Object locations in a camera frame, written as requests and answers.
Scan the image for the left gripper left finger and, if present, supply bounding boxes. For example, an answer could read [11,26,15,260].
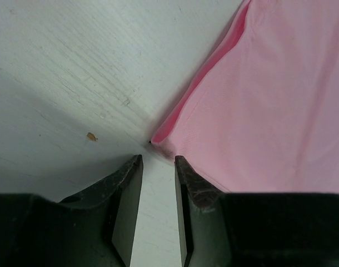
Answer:
[60,155,143,266]

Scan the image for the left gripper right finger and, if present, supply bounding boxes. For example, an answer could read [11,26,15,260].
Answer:
[175,156,231,266]

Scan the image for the pink t shirt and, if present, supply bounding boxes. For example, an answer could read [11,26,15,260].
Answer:
[151,1,339,193]

